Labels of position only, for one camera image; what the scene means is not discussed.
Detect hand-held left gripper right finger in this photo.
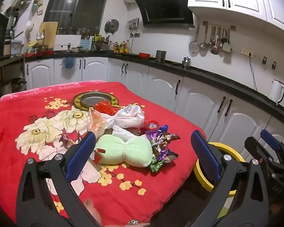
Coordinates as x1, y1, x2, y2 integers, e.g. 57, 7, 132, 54
190, 130, 270, 227

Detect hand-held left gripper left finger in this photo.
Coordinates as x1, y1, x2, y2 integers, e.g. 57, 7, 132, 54
16, 131, 96, 227

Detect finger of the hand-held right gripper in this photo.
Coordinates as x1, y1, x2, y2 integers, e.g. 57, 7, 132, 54
260, 129, 284, 168
244, 136, 276, 171

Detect yellow trash bin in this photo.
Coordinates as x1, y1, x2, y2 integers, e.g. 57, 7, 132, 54
193, 142, 245, 219

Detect red plastic bag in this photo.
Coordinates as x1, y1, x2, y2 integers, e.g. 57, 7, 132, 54
95, 100, 119, 116

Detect person's left hand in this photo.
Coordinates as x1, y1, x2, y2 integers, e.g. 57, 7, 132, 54
83, 198, 103, 227

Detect purple and brown wrapper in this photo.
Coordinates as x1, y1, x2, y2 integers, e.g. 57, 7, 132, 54
61, 134, 82, 147

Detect small red wrapper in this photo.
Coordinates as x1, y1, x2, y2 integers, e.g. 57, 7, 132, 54
94, 148, 106, 165

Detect orange and white plastic bag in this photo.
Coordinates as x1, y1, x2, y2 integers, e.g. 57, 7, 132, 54
87, 107, 115, 138

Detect light green towel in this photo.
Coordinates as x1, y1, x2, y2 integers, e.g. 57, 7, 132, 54
94, 134, 154, 168

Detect white electric kettle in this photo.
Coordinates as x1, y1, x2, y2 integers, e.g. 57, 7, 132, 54
268, 79, 284, 105

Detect small white plastic bag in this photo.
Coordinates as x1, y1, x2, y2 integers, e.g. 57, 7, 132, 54
112, 125, 148, 143

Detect purple shiny wrapper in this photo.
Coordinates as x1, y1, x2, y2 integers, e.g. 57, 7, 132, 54
146, 131, 167, 148

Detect gold-rimmed round tray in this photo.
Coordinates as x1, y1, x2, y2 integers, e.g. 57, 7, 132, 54
73, 91, 119, 110

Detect red floral blanket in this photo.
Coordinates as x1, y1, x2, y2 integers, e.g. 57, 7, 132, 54
0, 81, 206, 227

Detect black countertop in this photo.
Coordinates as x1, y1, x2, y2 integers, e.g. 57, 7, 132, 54
0, 51, 284, 123

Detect white lower cabinets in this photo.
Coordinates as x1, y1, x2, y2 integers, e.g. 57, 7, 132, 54
25, 57, 284, 168

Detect white power outlet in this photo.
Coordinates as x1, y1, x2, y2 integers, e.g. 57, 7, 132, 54
241, 48, 254, 58

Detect blue hanging pouch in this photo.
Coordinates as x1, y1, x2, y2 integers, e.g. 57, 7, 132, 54
63, 57, 75, 68

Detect white spatula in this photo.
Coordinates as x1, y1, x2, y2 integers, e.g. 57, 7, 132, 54
222, 29, 232, 52

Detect dark ladle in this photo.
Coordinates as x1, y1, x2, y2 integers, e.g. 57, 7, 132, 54
211, 27, 221, 55

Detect metal canister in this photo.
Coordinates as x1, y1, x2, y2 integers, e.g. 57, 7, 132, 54
155, 50, 167, 62

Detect steel ladle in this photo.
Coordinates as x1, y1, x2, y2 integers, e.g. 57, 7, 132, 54
199, 24, 208, 51

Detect blue basket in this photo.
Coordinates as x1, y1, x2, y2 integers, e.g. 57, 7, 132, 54
80, 40, 93, 51

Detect steel spoon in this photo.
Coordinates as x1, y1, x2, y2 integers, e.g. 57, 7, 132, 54
208, 26, 216, 48

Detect row of condiment bottles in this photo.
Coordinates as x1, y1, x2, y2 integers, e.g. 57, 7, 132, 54
109, 40, 130, 54

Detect wooden cutting board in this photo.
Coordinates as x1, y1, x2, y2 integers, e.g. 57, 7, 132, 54
39, 22, 58, 49

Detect hanging steel pot lid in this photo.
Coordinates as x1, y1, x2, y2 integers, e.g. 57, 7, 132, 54
104, 19, 119, 33

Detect blender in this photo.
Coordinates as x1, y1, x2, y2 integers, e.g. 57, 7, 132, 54
4, 7, 20, 56

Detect dark window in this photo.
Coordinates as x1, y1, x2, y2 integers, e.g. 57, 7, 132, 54
43, 0, 113, 32

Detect black range hood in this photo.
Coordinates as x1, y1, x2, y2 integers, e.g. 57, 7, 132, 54
134, 0, 195, 28

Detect black power cable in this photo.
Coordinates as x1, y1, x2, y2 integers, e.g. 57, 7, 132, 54
248, 55, 258, 91

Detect utensil rail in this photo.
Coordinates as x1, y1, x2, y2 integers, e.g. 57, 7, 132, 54
203, 21, 236, 31

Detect wall utensil holder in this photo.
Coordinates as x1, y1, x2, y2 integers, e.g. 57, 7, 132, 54
129, 18, 140, 38

